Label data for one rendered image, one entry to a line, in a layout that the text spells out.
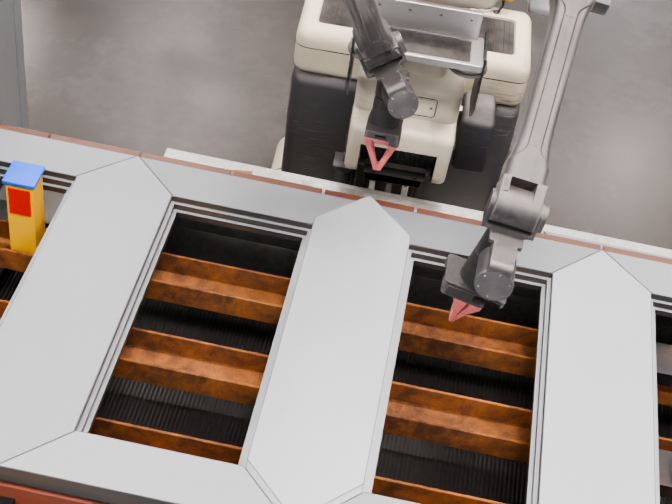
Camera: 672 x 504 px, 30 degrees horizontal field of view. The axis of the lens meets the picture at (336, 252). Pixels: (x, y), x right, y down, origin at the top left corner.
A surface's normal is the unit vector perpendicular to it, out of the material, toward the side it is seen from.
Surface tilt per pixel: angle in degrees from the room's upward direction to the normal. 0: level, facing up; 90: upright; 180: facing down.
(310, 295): 0
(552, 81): 35
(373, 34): 112
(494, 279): 89
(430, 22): 90
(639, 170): 0
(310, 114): 90
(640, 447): 0
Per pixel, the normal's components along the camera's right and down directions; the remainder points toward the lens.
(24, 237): -0.17, 0.66
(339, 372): 0.11, -0.72
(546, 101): 0.06, -0.19
